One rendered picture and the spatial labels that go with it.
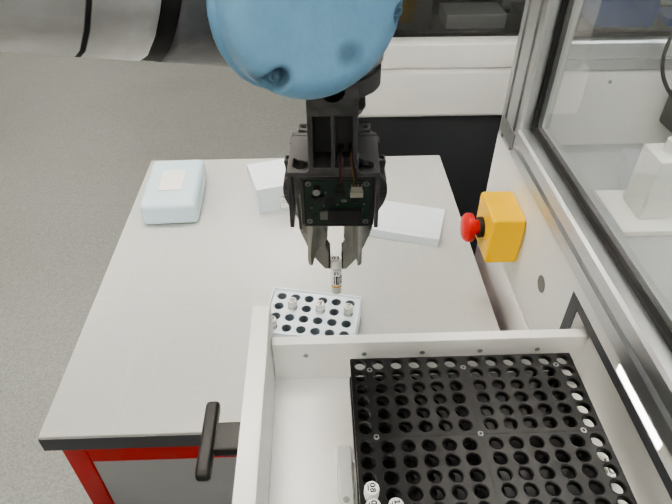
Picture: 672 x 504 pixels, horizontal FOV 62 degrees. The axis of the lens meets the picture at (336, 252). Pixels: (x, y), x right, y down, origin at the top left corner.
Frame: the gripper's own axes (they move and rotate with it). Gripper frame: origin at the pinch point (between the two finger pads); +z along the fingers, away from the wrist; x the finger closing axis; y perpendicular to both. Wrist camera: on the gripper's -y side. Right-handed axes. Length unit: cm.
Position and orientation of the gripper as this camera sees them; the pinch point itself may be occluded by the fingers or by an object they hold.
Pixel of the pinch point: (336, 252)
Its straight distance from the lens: 56.4
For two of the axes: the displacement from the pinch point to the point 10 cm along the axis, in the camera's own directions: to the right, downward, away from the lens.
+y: -0.1, 6.4, -7.6
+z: 0.1, 7.6, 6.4
